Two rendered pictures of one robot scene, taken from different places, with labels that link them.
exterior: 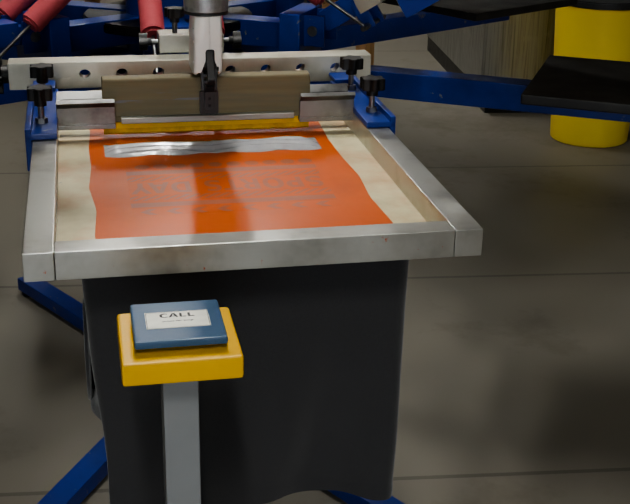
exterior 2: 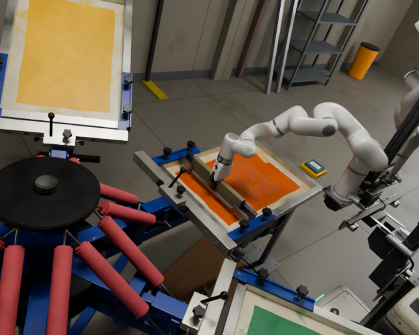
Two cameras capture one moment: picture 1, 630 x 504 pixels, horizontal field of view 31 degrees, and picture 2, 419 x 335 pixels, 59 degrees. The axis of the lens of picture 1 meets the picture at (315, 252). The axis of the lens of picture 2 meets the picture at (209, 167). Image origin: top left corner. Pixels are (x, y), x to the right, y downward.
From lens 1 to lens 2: 3.26 m
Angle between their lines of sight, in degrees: 107
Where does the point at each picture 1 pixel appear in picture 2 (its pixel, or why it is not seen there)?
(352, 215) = not seen: hidden behind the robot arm
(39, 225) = (312, 191)
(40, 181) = (294, 201)
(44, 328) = not seen: outside the picture
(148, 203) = (273, 187)
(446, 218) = not seen: hidden behind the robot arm
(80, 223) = (293, 195)
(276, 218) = (260, 165)
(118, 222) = (286, 189)
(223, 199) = (259, 175)
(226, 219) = (268, 172)
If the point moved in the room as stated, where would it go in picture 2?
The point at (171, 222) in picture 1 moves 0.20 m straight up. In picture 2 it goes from (278, 180) to (292, 152)
